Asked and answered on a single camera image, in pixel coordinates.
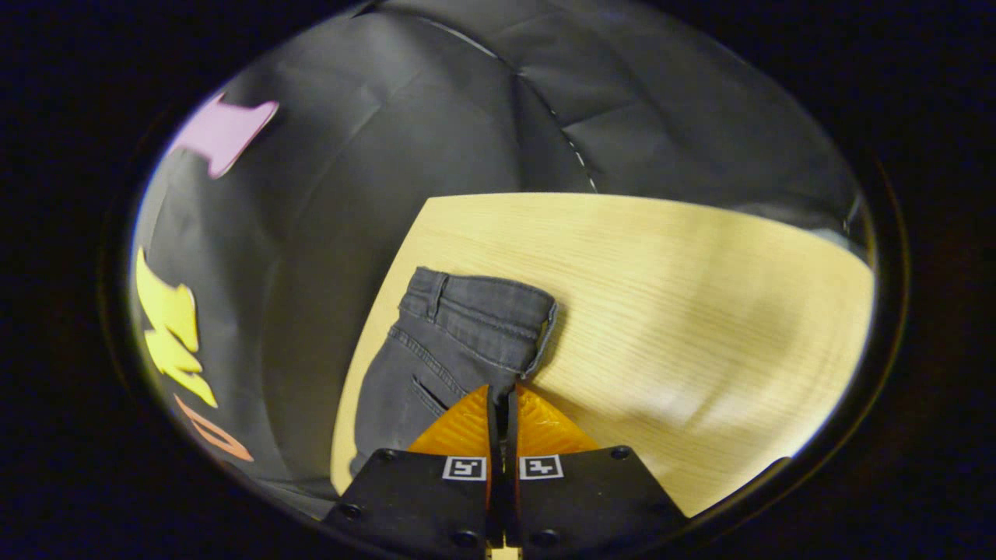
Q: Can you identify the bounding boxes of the dark grey jeans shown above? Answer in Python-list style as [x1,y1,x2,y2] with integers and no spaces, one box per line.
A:
[349,266,561,479]

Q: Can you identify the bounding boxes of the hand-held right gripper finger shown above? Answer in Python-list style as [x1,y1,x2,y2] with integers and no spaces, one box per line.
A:
[506,385,691,551]
[319,383,503,551]

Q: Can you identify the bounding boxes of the black backdrop cloth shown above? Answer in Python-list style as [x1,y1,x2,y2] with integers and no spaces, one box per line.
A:
[124,0,864,522]

